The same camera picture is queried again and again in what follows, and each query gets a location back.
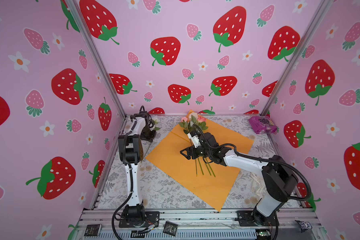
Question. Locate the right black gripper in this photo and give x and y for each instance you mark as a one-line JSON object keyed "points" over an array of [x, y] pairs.
{"points": [[192, 148]]}

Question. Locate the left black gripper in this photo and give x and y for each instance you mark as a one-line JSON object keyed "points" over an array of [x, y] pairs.
{"points": [[152, 132]]}

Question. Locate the orange wrapping paper sheet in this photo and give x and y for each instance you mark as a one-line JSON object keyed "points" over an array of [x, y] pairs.
{"points": [[170, 181]]}

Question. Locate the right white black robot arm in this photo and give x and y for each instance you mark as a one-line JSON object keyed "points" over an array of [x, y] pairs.
{"points": [[283, 182]]}

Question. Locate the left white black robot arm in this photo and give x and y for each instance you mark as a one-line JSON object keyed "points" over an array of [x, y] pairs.
{"points": [[131, 153]]}

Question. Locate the white ribbon strip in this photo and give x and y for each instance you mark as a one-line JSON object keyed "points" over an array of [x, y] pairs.
{"points": [[258, 185]]}

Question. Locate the purple snack packet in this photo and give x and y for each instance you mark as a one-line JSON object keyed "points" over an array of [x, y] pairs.
{"points": [[262, 125]]}

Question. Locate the black tag middle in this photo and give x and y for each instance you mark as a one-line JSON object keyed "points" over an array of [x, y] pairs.
{"points": [[170, 228]]}

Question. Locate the black tag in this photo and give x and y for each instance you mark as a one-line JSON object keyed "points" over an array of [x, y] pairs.
{"points": [[93, 230], [170, 228]]}

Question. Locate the black tag left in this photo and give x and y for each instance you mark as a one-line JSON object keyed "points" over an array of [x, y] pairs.
{"points": [[93, 230]]}

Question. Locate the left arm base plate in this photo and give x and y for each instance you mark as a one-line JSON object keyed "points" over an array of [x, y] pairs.
{"points": [[130, 220]]}

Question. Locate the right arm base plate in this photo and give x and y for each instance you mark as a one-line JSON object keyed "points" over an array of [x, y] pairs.
{"points": [[255, 219]]}

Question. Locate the aluminium front rail frame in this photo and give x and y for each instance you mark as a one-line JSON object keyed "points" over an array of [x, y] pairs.
{"points": [[207, 224]]}

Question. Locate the left aluminium corner post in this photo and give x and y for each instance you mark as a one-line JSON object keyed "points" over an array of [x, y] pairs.
{"points": [[78, 17]]}

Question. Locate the aluminium corner post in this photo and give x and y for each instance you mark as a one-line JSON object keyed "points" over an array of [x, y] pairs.
{"points": [[78, 17], [313, 25]]}

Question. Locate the right aluminium corner post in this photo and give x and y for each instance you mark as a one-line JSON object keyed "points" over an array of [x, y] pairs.
{"points": [[313, 25]]}

